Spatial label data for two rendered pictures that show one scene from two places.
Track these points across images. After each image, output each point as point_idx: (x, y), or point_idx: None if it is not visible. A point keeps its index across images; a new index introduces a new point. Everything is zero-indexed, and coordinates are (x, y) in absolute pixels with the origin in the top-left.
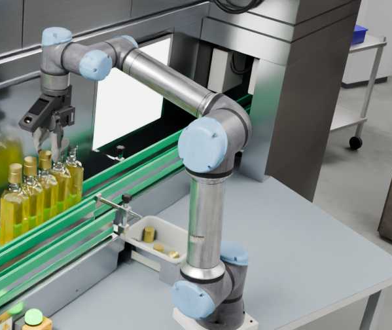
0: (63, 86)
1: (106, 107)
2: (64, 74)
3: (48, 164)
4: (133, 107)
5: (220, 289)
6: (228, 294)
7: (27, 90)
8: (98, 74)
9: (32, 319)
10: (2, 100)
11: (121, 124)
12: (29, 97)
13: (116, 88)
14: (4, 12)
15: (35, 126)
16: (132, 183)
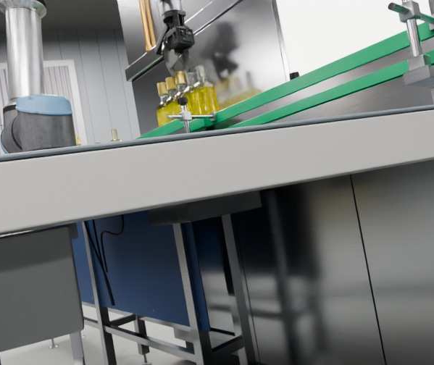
0: (161, 11)
1: (299, 32)
2: (160, 2)
3: (175, 81)
4: (353, 24)
5: (3, 125)
6: (11, 139)
7: (207, 33)
8: None
9: None
10: (192, 45)
11: (334, 51)
12: (209, 39)
13: (309, 5)
14: None
15: (156, 48)
16: (262, 106)
